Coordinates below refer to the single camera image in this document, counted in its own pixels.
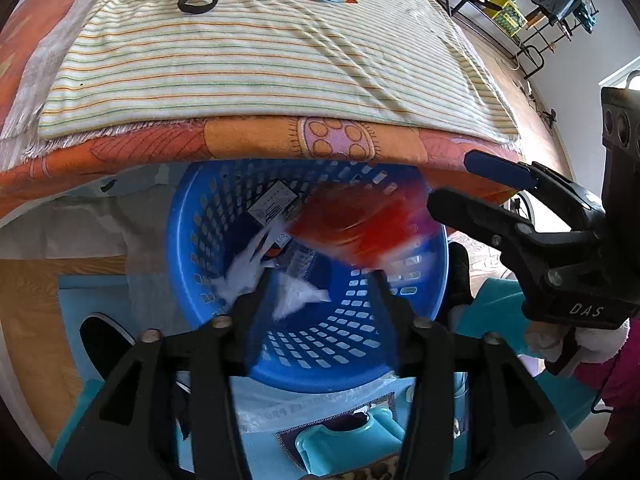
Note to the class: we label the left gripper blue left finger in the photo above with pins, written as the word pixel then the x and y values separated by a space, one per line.
pixel 253 315

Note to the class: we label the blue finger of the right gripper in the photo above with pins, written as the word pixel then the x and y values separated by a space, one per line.
pixel 499 170
pixel 489 224

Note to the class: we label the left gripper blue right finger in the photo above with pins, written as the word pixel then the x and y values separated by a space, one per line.
pixel 393 319

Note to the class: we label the white plastic bag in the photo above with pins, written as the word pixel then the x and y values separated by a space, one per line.
pixel 245 272

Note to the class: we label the red medicine box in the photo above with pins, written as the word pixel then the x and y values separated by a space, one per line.
pixel 363 225

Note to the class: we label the blue plastic laundry basket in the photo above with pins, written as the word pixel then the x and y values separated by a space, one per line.
pixel 332 343

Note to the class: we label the striped yellow towel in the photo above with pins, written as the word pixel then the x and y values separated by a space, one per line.
pixel 392 62

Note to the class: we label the teal slipper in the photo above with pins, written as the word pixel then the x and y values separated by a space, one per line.
pixel 330 451

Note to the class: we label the yellow crate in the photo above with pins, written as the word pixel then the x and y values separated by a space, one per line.
pixel 508 18

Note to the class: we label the black clothes rack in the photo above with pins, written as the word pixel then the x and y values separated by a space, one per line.
pixel 529 47

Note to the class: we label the grey checked blanket edge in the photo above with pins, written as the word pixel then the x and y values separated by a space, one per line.
pixel 34 43

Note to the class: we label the orange floral bedsheet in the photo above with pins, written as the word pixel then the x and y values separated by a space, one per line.
pixel 81 158

